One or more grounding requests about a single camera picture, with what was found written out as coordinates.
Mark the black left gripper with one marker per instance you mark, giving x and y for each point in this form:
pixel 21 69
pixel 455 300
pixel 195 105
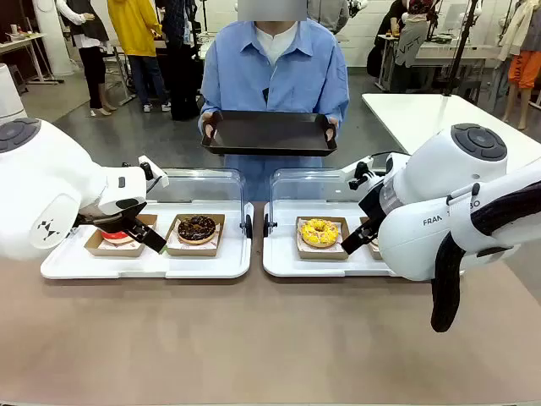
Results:
pixel 114 222

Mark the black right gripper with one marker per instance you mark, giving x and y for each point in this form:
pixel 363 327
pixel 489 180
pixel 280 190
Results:
pixel 374 203

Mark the yellow sprinkled donut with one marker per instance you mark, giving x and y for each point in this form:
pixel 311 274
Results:
pixel 320 232

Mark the yellow pastry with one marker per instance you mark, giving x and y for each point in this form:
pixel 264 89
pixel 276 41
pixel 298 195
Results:
pixel 321 254

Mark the dark brown serving tray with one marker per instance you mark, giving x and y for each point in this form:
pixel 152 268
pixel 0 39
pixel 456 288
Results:
pixel 270 133

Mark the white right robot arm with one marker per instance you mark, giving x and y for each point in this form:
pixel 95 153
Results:
pixel 427 211

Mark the person's right forearm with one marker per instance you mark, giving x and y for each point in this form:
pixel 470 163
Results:
pixel 209 105

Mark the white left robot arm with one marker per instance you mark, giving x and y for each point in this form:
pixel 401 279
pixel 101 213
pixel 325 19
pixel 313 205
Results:
pixel 46 190

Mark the person's left forearm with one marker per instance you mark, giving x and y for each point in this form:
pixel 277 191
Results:
pixel 341 108

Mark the red glazed donut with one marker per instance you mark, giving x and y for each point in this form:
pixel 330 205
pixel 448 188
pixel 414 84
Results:
pixel 116 237

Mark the brown cardboard donut box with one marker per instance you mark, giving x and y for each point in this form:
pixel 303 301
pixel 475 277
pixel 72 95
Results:
pixel 110 250

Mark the chocolate donut on paper tray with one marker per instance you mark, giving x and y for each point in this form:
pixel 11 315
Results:
pixel 192 251

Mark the chocolate sprinkled donut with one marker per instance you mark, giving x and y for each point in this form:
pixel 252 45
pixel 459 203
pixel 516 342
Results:
pixel 196 229

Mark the person in dark clothes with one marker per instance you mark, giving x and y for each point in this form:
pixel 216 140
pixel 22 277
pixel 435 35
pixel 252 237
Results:
pixel 181 63

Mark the person in blue shirt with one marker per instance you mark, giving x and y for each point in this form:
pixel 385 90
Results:
pixel 274 76

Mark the person in yellow hoodie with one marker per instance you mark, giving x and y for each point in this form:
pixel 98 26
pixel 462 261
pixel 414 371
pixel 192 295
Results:
pixel 131 29

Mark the person in grey top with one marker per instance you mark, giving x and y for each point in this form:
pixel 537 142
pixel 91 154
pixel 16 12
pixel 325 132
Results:
pixel 329 14

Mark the person's left hand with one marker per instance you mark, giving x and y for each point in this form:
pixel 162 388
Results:
pixel 331 131

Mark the person's right hand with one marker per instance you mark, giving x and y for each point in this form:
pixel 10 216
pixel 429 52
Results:
pixel 209 127

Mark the white plastic display tray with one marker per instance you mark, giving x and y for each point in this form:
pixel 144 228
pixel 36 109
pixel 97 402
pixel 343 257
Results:
pixel 283 262
pixel 203 266

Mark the clear plastic hinged lid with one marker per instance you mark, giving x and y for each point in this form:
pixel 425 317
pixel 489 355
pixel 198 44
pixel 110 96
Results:
pixel 203 186
pixel 308 186

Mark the large white table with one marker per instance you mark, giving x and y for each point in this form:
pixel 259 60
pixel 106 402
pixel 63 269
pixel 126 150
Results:
pixel 406 118

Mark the white cylindrical air purifier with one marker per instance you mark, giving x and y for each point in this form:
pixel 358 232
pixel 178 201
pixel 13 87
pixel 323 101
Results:
pixel 8 95

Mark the grey hanging apron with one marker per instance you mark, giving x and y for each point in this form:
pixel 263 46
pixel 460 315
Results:
pixel 410 42

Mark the long white background table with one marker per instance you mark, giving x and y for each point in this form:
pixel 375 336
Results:
pixel 444 53

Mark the mannequin with black vest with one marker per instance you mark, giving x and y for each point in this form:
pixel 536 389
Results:
pixel 91 38

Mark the white round pillar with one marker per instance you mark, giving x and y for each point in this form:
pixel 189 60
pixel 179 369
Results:
pixel 53 38

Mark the small white side table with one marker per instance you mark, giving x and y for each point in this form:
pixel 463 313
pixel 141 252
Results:
pixel 21 40

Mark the mannequin with orange shorts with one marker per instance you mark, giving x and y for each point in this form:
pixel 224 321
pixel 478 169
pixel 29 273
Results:
pixel 522 67

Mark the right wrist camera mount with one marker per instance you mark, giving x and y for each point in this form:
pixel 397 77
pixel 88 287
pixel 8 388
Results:
pixel 361 175

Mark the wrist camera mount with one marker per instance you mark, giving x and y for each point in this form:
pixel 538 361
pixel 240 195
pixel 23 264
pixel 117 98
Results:
pixel 152 171
pixel 361 175

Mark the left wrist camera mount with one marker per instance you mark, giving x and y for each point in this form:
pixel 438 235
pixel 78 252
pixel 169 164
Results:
pixel 152 171

